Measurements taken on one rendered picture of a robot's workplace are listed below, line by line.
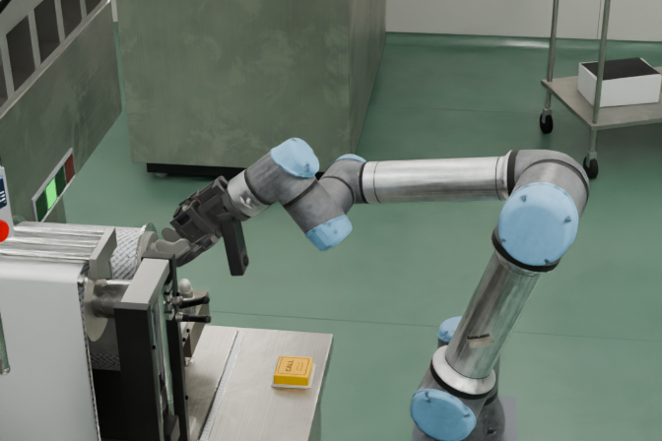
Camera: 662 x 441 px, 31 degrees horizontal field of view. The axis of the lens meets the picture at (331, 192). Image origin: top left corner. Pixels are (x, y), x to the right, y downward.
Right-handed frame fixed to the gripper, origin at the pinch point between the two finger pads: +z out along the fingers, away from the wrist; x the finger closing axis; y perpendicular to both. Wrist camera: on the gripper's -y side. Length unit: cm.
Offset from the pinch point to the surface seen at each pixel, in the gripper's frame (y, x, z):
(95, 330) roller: 5.6, 26.2, 1.5
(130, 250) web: 6.8, 2.1, 1.9
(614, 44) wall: -173, -451, -20
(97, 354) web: -1.1, 16.5, 12.2
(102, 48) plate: 30, -82, 22
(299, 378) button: -39.6, -14.4, 5.0
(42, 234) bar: 22.5, 23.4, -2.4
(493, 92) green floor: -135, -386, 33
